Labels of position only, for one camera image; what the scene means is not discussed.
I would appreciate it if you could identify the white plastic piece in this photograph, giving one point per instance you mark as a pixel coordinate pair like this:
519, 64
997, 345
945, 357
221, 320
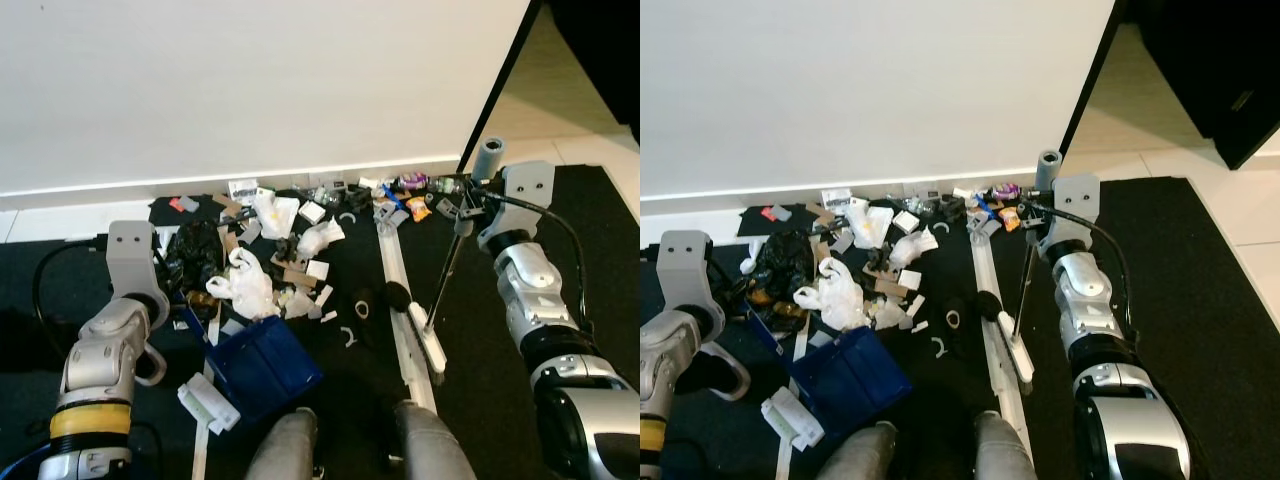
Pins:
752, 255
166, 238

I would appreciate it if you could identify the black tape roll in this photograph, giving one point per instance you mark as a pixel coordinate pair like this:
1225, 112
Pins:
358, 305
946, 315

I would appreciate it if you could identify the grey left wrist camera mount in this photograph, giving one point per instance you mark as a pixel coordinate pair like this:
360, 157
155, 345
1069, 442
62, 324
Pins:
130, 255
686, 265

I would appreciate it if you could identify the clear plastic bottle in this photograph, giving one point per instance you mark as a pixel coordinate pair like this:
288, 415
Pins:
448, 185

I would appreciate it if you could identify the purple snack packet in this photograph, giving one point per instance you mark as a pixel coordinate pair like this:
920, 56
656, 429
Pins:
414, 181
1006, 190

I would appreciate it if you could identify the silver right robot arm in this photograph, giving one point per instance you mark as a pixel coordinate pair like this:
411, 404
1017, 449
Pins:
1085, 290
530, 290

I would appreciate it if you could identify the blue plastic dustpan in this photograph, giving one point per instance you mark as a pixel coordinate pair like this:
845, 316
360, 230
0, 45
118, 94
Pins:
850, 380
260, 365

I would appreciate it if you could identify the small crumpled white paper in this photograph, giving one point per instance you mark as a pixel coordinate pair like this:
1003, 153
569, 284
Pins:
300, 304
888, 314

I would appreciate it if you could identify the black cabinet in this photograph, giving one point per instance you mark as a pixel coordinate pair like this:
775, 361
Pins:
1210, 70

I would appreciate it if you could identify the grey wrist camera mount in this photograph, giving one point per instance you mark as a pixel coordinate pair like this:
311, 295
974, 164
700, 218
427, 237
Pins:
130, 255
686, 265
528, 190
1075, 200

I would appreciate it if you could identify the black door frame edge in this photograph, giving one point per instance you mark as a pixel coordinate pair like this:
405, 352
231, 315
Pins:
500, 85
1092, 80

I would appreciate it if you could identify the grey right robot leg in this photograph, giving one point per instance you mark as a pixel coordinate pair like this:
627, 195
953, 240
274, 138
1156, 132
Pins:
1003, 450
430, 445

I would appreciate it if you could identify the white plastic bag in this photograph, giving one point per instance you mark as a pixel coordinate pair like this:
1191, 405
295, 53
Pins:
835, 295
250, 290

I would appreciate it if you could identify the white ribbed plastic block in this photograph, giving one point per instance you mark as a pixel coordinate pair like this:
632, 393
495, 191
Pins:
208, 402
792, 418

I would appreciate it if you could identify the orange snack packet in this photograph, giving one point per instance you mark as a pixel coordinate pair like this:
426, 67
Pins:
418, 209
1007, 217

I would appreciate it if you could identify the white printed label card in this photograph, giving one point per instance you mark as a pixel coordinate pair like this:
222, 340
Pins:
243, 190
836, 198

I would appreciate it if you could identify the crumpled white tissue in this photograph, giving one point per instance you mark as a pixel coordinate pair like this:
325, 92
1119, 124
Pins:
320, 238
912, 248

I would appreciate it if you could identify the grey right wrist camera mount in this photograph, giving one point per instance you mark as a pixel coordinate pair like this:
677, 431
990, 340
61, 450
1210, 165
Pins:
528, 190
1075, 200

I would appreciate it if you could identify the small white box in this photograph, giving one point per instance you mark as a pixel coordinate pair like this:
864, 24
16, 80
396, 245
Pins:
909, 280
313, 212
906, 221
318, 270

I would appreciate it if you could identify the grey robot leg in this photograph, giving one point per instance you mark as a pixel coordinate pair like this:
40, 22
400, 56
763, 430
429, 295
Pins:
430, 445
860, 455
285, 450
1003, 450

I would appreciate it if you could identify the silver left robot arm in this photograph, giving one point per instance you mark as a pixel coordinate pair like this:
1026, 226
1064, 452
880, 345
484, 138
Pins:
670, 350
100, 350

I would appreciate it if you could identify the grey left robot leg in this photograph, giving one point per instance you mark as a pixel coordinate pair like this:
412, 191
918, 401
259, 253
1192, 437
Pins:
860, 455
285, 450

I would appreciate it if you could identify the amber brown bottle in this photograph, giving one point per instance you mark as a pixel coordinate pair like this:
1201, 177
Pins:
762, 296
200, 298

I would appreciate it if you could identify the white paper bag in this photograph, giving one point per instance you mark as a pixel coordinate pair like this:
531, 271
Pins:
275, 215
870, 225

